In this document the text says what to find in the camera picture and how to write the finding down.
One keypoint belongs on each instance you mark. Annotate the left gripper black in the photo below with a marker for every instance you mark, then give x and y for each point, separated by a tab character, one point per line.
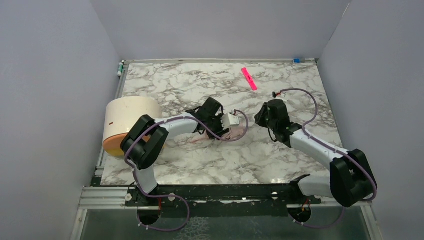
216	125

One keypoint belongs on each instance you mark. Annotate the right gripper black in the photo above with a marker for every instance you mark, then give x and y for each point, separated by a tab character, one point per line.
263	116

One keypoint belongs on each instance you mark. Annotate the pink folding umbrella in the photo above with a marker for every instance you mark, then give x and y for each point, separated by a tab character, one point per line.
234	133

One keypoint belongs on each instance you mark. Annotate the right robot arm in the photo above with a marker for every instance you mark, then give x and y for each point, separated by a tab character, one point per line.
350	179

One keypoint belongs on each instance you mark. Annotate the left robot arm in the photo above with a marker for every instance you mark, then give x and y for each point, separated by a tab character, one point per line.
145	141

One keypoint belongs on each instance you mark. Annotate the cream cylindrical umbrella bin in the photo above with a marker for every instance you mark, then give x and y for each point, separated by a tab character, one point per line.
121	115

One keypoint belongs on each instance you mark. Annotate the pink highlighter marker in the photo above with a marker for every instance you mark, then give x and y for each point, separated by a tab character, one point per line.
249	79

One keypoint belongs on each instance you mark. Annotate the green white marker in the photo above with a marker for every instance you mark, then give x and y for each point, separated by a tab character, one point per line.
120	69

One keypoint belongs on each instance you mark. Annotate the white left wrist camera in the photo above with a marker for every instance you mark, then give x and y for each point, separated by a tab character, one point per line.
229	120

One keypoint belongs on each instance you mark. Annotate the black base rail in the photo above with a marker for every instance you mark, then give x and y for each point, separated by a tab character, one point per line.
218	200

